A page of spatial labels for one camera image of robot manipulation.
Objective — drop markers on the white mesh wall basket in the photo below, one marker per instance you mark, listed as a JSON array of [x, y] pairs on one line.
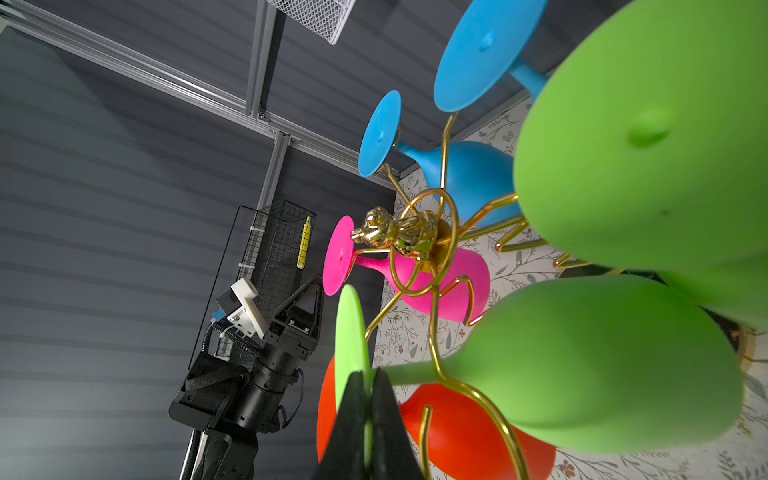
[[325, 18]]

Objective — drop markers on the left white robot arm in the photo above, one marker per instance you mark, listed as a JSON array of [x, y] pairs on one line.
[[227, 405]]

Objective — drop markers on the black wire wall basket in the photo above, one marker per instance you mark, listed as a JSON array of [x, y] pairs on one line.
[[272, 238]]

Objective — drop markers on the gold wire glass rack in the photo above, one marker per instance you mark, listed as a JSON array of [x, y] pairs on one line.
[[421, 245]]

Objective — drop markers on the floral table mat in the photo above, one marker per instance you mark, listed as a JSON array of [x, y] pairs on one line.
[[619, 363]]

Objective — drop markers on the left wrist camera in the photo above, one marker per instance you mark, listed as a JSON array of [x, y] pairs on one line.
[[237, 305]]

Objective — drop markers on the right blue wine glass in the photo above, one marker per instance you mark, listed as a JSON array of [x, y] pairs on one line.
[[485, 46]]

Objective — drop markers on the red wine glass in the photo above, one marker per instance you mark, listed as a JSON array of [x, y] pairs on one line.
[[463, 441]]

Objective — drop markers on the green wine glass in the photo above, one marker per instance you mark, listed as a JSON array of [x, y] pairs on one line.
[[647, 150], [605, 365]]

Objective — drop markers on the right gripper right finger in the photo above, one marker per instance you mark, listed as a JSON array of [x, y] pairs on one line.
[[392, 455]]

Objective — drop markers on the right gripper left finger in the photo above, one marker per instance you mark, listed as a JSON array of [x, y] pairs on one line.
[[349, 451]]

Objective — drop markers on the left blue wine glass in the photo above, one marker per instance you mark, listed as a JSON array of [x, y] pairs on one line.
[[476, 173]]

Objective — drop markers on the blue wine glass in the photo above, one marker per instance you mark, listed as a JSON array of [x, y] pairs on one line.
[[485, 46], [476, 173]]

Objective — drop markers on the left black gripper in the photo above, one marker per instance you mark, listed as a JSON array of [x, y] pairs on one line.
[[296, 325]]

